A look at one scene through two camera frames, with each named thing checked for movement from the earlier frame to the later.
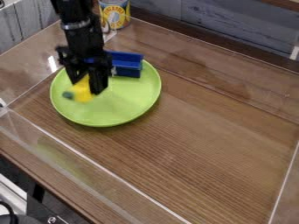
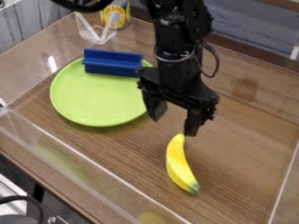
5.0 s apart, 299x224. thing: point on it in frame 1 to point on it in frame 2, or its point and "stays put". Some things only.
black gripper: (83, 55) to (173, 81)
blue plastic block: (127, 63) stays put
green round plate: (128, 98) stays put
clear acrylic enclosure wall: (153, 129) stays put
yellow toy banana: (80, 91) to (176, 164)
